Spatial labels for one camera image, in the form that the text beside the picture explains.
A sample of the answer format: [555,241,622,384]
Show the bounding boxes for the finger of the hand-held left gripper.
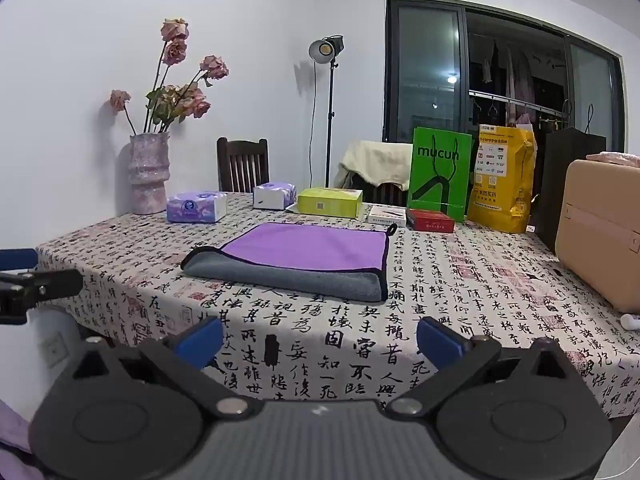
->
[0,248,39,272]
[0,268,84,326]

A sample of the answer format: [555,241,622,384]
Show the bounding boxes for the speckled pink ceramic vase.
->
[128,131,171,215]

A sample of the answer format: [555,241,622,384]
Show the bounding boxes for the studio light on stand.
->
[308,35,346,189]

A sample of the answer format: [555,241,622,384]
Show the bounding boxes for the dark wooden chair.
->
[216,137,271,195]

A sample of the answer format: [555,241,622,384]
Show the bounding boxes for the pink cloth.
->
[586,150,640,170]

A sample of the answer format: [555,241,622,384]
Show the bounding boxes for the black paper bag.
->
[529,127,609,257]

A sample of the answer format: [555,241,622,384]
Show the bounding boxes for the white wall outlet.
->
[42,332,71,369]

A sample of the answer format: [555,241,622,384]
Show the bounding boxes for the yellow plastic bag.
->
[466,123,539,235]

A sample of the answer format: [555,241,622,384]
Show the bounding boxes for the green paper bag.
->
[407,127,474,224]

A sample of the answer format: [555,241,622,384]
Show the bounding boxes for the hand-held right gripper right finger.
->
[387,316,572,417]

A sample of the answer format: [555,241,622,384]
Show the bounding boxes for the cream cloth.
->
[333,139,415,192]

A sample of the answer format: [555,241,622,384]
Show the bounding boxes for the dried pink roses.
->
[110,17,230,136]

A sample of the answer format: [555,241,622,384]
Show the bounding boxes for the white and purple tissue pack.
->
[252,182,298,210]

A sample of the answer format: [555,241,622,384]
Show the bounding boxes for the yellow-green cardboard box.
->
[297,187,364,219]

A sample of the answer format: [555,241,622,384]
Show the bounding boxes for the hanging clothes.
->
[481,39,537,127]

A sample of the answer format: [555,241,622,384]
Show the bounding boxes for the dark chair under cloth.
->
[349,170,412,207]

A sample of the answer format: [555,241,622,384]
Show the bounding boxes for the dark framed sliding window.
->
[383,0,629,155]

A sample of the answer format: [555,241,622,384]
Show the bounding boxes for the beige hard case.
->
[555,159,640,314]

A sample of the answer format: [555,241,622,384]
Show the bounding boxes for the flat white box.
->
[367,204,408,227]

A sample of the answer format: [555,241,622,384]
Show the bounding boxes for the calligraphy printed tablecloth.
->
[35,191,640,419]

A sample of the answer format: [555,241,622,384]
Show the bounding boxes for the lilac cloth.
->
[0,399,40,480]

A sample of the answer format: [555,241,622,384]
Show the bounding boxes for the flat red box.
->
[405,208,456,234]

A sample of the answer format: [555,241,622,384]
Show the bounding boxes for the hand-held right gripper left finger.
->
[74,316,265,418]

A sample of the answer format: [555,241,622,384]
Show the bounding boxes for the purple and grey towel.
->
[180,221,399,302]

